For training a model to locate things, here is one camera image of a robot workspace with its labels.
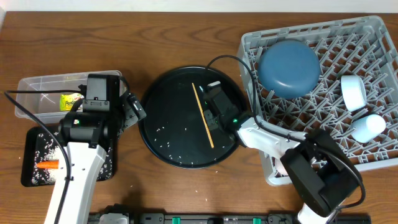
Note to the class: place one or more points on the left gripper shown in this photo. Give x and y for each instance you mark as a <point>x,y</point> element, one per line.
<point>135,114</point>

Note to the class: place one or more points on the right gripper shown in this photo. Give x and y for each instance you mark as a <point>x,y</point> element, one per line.
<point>211,124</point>

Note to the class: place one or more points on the wooden chopstick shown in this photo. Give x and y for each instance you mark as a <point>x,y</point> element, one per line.
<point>202,116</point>

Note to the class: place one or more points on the yellow foil snack wrapper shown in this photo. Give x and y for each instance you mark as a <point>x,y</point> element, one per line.
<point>67,101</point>

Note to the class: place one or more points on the pink cup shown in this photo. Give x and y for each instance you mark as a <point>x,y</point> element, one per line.
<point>280,168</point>

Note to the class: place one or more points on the dark blue plate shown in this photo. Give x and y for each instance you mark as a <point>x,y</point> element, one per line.
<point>290,68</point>

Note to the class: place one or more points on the orange carrot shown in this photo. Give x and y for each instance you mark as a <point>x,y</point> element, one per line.
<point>48,165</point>

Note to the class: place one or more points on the light blue bowl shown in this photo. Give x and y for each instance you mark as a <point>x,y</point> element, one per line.
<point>353,91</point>

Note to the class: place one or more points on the light blue cup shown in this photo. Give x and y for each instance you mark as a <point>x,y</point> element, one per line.
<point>368,128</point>

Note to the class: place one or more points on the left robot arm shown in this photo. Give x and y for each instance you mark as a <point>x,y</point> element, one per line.
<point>85,138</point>

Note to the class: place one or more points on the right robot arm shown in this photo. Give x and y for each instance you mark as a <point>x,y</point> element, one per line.
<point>321,174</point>

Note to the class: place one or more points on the grey plastic dishwasher rack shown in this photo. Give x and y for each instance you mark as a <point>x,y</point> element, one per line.
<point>360,46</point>

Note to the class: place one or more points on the round black serving tray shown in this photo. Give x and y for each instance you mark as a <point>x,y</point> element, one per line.
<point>173,129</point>

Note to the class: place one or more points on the clear plastic bin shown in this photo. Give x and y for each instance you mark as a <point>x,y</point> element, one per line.
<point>34,94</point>

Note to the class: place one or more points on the pile of white rice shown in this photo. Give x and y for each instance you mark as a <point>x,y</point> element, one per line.
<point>47,150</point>

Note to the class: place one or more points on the black rectangular tray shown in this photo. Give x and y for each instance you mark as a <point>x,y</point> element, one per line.
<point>30,142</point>

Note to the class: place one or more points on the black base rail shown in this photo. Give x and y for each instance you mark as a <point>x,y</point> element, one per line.
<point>118,213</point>

